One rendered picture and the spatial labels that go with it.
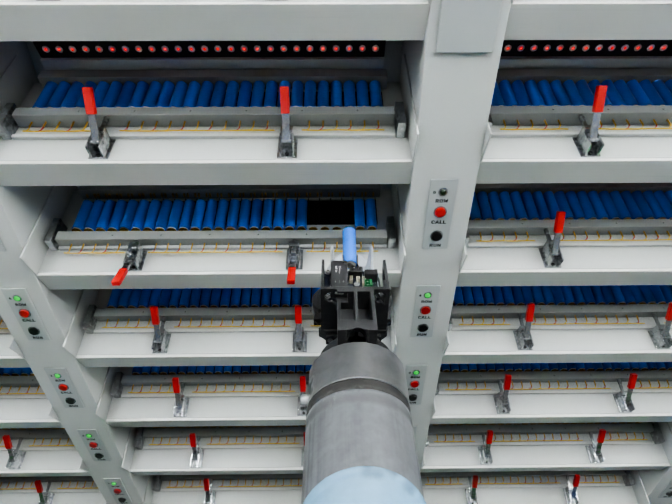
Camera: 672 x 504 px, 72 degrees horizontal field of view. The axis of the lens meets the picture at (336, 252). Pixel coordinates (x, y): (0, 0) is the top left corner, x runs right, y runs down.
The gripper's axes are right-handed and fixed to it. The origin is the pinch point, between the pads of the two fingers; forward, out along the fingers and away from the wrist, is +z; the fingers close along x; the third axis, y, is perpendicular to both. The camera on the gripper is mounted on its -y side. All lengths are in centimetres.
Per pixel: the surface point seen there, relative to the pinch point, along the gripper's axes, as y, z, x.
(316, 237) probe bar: -5.5, 16.0, 5.1
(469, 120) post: 16.2, 11.1, -15.9
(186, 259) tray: -8.9, 14.1, 27.1
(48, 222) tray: -4, 19, 51
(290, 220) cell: -4.5, 19.9, 9.8
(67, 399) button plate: -42, 11, 56
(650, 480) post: -79, 16, -80
